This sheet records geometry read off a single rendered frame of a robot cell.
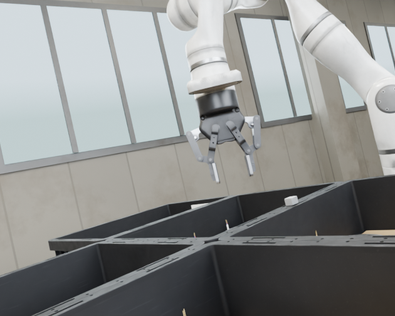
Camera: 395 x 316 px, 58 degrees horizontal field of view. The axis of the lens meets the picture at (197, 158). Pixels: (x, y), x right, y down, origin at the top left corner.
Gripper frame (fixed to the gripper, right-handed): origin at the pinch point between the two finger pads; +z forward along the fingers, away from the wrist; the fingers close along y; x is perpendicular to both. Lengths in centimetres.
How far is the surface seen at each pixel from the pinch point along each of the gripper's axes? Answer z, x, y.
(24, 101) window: -65, -147, 106
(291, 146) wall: -2, -279, -75
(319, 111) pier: -29, -292, -113
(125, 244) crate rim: 7.3, 7.3, 19.9
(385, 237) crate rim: 7.3, 33.5, -9.5
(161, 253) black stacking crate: 8.7, 13.9, 13.3
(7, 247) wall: 18, -134, 128
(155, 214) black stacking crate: 9, -45, 24
